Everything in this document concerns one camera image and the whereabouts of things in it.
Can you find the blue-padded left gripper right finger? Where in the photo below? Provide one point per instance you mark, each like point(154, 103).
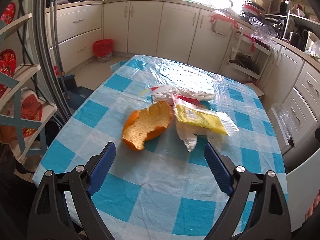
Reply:
point(269, 216)

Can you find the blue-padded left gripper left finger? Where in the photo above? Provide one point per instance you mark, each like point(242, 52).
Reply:
point(49, 216)

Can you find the white tissue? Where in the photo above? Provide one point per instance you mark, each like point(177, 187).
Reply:
point(189, 135)

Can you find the yellow snack wrapper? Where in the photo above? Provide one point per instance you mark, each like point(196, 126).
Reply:
point(191, 114)

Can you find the large orange peel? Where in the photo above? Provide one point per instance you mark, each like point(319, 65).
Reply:
point(146, 124)

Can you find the red lined trash basket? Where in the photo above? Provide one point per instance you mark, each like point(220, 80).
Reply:
point(103, 50)

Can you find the person's right hand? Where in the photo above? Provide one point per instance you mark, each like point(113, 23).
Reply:
point(311, 209)

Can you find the open bottom drawer with bags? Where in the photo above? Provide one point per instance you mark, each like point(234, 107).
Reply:
point(280, 121)

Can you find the white blue shelf rack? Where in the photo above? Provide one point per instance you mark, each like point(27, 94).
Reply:
point(24, 114)

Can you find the small white step stool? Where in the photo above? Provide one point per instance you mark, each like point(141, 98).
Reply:
point(256, 89)

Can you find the blue dustpan with brush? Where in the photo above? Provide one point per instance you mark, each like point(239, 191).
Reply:
point(76, 95)

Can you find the blue checkered plastic tablecloth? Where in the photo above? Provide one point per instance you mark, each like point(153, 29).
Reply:
point(163, 191)

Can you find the dark wok on trolley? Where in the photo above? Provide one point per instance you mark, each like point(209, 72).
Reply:
point(246, 62)

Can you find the white narrow storage trolley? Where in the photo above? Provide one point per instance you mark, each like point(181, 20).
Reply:
point(243, 43)

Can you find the white bag on counter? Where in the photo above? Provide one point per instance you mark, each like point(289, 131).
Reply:
point(312, 46)

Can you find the clear plastic bag on trolley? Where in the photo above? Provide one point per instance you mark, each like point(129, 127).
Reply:
point(261, 31)

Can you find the red bag on cabinet hanger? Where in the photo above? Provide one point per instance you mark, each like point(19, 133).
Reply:
point(223, 18)

